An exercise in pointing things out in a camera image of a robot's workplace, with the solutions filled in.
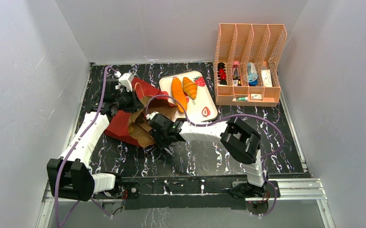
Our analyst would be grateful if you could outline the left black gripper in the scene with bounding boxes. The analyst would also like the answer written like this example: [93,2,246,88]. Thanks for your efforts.
[114,88,144,113]

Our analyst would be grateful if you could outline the metal tongs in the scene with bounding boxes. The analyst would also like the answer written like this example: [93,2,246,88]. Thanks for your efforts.
[164,146,174,156]

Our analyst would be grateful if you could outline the red brown paper bag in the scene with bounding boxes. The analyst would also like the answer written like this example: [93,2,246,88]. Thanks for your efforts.
[104,77,178,148]

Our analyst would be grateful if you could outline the yellow small fake bread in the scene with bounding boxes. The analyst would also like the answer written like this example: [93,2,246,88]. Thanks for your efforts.
[128,125,135,134]

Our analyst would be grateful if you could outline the fake bread loaf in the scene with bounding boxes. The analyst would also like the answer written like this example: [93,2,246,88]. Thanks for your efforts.
[171,77,187,113]
[182,77,198,100]

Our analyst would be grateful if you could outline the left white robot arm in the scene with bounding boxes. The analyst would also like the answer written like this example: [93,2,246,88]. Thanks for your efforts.
[47,75,143,201]

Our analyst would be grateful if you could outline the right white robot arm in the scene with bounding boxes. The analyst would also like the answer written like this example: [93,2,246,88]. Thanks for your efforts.
[146,112,268,199]

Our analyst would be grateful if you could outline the strawberry print tray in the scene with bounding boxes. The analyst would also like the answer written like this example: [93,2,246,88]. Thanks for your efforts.
[159,71,218,123]

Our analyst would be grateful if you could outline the green white tube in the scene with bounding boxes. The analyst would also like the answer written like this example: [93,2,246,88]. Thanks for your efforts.
[233,97,249,102]

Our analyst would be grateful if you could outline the red black bottle stack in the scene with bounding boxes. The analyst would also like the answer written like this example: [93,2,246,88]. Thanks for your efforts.
[217,62,227,86]

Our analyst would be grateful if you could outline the pink tube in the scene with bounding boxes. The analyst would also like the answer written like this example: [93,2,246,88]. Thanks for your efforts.
[232,61,241,86]

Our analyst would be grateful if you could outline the small white card box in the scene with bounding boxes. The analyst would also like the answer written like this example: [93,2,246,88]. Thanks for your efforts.
[250,94,262,100]

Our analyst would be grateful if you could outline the peach desk organizer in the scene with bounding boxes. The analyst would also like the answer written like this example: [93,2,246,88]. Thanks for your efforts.
[213,23,287,107]

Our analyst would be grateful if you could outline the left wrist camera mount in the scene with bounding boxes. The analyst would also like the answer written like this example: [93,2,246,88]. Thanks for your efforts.
[115,73,134,92]

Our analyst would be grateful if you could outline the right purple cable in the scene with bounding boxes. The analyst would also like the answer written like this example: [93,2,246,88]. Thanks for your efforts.
[145,94,285,218]

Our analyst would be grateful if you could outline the purple cable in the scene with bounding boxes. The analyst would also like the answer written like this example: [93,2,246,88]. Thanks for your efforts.
[145,94,285,218]
[54,65,122,228]

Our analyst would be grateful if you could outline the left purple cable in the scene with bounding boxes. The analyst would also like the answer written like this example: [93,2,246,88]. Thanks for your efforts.
[54,65,122,228]

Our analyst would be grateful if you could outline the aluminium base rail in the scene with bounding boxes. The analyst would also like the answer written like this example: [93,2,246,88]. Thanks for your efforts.
[36,178,335,228]

